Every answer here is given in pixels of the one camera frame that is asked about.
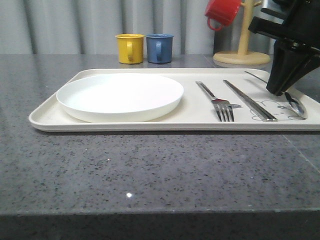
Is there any yellow mug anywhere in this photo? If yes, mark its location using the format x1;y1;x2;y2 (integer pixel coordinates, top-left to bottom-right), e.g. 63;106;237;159
115;33;145;64

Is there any red mug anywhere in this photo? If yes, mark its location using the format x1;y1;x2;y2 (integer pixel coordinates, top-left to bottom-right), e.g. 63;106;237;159
204;0;242;31

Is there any cream rabbit print tray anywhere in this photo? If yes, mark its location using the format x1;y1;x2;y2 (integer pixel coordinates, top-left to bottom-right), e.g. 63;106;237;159
29;68;320;132

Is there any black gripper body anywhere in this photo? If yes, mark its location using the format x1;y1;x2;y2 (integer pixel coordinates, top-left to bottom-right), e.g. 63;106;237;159
248;0;320;49

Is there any white round plate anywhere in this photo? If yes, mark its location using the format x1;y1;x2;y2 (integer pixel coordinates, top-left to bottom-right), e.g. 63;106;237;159
56;73;184;123

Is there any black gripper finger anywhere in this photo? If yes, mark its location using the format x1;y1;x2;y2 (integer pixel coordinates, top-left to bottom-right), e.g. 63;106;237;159
266;41;302;94
276;51;320;96

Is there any wooden mug tree stand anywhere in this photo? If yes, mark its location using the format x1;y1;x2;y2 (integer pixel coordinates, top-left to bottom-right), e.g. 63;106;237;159
213;0;271;65

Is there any blue mug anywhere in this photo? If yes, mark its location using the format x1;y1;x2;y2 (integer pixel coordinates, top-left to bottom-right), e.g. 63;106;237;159
146;33;174;64

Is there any silver metal spoon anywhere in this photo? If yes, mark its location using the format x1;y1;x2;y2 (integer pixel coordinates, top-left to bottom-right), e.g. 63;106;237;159
244;70;308;120

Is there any silver metal fork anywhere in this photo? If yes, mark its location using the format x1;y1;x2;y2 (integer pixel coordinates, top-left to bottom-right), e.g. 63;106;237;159
195;81;235;122

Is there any grey curtain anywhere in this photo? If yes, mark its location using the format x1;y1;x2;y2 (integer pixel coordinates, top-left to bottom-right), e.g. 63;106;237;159
0;0;244;56

